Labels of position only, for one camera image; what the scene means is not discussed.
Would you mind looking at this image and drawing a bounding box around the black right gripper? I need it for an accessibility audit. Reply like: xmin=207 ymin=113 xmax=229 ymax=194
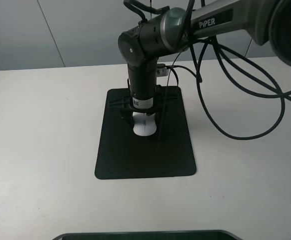
xmin=107 ymin=85 xmax=178 ymax=135

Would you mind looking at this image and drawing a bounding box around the white wireless computer mouse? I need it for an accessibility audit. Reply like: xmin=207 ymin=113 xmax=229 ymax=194
xmin=132 ymin=112 xmax=157 ymax=137

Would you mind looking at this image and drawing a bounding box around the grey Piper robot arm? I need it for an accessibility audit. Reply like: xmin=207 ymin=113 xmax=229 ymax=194
xmin=101 ymin=0 xmax=291 ymax=141

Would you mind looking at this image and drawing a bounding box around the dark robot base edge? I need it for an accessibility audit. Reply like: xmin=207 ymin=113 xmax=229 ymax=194
xmin=55 ymin=230 xmax=239 ymax=240

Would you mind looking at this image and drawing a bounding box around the black rectangular mouse pad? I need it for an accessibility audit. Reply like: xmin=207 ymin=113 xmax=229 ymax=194
xmin=94 ymin=87 xmax=197 ymax=180

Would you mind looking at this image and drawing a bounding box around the thin black cable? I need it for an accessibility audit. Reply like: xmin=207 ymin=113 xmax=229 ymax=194
xmin=157 ymin=37 xmax=211 ymax=141

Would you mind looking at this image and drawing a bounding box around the thick black cable loop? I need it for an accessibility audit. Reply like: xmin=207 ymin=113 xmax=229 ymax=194
xmin=185 ymin=0 xmax=291 ymax=141

